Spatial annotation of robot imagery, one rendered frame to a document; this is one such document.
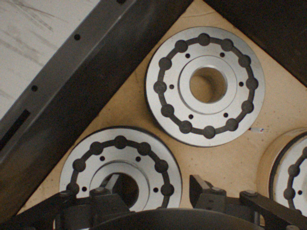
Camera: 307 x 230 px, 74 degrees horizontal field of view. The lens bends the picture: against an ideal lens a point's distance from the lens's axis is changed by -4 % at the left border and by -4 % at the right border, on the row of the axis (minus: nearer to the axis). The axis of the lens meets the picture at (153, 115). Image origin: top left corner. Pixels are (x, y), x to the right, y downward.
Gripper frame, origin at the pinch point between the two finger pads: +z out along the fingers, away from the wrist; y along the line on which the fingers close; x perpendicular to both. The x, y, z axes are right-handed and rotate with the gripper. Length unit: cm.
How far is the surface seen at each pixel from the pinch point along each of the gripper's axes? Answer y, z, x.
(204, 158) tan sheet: 4.9, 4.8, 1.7
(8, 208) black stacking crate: -12.1, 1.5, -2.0
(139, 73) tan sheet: -1.5, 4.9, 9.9
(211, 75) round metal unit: 5.0, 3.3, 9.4
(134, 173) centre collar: -1.7, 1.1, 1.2
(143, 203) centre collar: -1.0, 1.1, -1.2
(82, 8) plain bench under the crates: -11.6, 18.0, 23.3
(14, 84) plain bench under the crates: -22.4, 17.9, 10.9
